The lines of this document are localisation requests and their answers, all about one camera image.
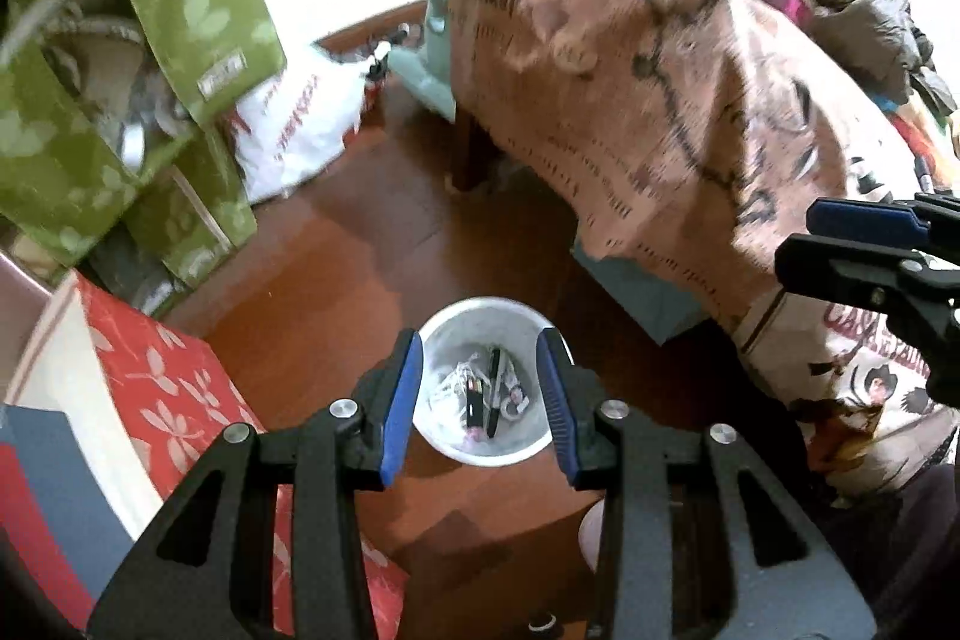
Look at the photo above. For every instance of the newspaper print blanket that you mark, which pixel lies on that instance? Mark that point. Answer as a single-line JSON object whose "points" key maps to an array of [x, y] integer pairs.
{"points": [[637, 85]]}

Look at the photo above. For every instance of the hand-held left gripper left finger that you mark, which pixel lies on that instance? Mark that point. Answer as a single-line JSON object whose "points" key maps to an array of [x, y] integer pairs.
{"points": [[397, 407]]}

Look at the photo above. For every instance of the small black packet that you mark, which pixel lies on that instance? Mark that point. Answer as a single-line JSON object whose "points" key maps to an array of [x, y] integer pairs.
{"points": [[475, 404]]}

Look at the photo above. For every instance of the wooden bed leg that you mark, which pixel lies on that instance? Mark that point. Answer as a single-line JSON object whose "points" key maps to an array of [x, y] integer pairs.
{"points": [[472, 153]]}

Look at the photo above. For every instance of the grey black marker pen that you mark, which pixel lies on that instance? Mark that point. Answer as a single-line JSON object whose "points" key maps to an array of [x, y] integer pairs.
{"points": [[493, 392]]}

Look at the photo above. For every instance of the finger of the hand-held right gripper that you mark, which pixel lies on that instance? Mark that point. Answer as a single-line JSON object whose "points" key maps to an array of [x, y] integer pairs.
{"points": [[840, 272], [862, 224]]}

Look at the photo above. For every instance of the small green floral storage box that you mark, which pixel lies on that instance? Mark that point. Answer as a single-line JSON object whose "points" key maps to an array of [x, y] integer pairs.
{"points": [[195, 212]]}

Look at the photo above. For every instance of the beige shoe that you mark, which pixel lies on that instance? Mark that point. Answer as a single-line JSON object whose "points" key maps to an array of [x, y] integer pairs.
{"points": [[97, 55]]}

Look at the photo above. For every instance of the red floral cushion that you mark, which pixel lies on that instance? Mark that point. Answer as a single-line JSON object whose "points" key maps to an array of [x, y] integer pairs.
{"points": [[150, 370]]}

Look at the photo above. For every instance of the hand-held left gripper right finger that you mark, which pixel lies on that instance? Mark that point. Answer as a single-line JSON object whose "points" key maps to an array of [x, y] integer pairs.
{"points": [[559, 407]]}

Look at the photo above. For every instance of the teal plastic object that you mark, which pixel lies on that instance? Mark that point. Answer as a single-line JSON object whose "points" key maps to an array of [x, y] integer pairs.
{"points": [[431, 70]]}

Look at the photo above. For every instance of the white round waste bin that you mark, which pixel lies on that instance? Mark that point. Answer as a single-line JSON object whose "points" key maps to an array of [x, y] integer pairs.
{"points": [[480, 452]]}

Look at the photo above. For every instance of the teal box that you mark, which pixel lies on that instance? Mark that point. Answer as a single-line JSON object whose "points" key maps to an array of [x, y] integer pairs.
{"points": [[645, 295]]}

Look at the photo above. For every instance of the white plastic bag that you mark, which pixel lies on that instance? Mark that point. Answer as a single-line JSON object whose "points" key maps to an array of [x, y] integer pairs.
{"points": [[300, 123]]}

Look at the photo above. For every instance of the brown puffer jacket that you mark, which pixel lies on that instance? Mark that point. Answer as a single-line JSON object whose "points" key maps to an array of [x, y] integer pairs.
{"points": [[862, 3]]}

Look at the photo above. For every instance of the person's dark trousers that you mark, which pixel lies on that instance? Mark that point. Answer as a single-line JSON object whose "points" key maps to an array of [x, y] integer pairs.
{"points": [[900, 550]]}

